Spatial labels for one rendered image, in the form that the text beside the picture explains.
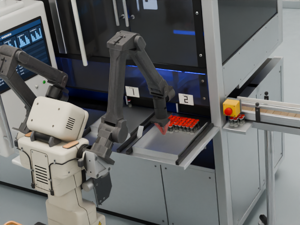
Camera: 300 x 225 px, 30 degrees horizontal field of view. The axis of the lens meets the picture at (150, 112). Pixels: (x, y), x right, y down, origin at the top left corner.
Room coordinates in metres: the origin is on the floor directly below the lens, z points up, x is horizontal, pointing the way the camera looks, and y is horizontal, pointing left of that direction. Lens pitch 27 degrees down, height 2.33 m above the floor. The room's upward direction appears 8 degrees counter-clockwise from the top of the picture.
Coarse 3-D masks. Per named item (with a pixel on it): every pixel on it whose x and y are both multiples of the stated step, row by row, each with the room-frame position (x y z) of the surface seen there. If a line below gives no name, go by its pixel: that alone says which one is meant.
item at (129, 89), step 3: (126, 87) 2.88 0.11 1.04; (129, 87) 2.87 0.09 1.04; (132, 87) 2.86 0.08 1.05; (135, 87) 2.85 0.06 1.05; (126, 90) 2.89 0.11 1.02; (129, 90) 2.87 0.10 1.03; (132, 90) 2.86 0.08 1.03; (135, 90) 2.85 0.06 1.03; (126, 93) 2.89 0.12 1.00; (129, 93) 2.88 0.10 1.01; (132, 93) 2.87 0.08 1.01; (135, 93) 2.85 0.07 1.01; (138, 93) 2.84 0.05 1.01; (135, 96) 2.86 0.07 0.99; (138, 96) 2.84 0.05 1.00
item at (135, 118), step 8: (128, 112) 2.89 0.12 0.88; (136, 112) 2.87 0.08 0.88; (144, 112) 2.86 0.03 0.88; (152, 112) 2.78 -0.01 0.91; (128, 120) 2.79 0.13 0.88; (136, 120) 2.78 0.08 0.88; (144, 120) 2.70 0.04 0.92; (96, 128) 2.70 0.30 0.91; (128, 128) 2.70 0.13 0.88; (136, 128) 2.63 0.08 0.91; (128, 136) 2.58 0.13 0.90
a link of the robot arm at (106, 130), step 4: (104, 124) 2.03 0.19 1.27; (108, 124) 2.03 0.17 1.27; (112, 124) 2.02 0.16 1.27; (104, 128) 2.02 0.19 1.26; (108, 128) 2.01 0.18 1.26; (112, 128) 2.00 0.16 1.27; (100, 132) 2.00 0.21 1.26; (104, 132) 1.99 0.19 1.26; (108, 132) 1.99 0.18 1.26; (100, 136) 1.99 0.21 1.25; (104, 136) 1.98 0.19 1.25; (108, 136) 1.97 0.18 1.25; (112, 140) 1.99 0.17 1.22
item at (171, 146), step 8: (152, 128) 2.61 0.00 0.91; (200, 128) 2.59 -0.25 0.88; (144, 136) 2.54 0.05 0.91; (152, 136) 2.57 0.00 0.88; (160, 136) 2.56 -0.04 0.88; (168, 136) 2.55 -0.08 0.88; (176, 136) 2.54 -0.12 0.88; (184, 136) 2.53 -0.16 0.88; (192, 136) 2.52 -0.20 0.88; (136, 144) 2.47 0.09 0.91; (144, 144) 2.50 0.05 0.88; (152, 144) 2.49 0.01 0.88; (160, 144) 2.48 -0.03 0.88; (168, 144) 2.47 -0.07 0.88; (176, 144) 2.46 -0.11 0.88; (184, 144) 2.45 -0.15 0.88; (136, 152) 2.43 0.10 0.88; (144, 152) 2.40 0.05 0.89; (152, 152) 2.38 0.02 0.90; (160, 152) 2.35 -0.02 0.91; (168, 152) 2.39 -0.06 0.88; (176, 152) 2.38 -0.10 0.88
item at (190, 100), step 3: (180, 96) 2.69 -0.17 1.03; (183, 96) 2.68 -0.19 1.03; (189, 96) 2.66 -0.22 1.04; (192, 96) 2.65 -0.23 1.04; (180, 99) 2.69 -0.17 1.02; (183, 99) 2.68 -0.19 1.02; (189, 99) 2.66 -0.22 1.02; (192, 99) 2.65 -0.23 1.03; (180, 102) 2.69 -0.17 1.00; (183, 102) 2.68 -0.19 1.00; (189, 102) 2.66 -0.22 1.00; (192, 102) 2.65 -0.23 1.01
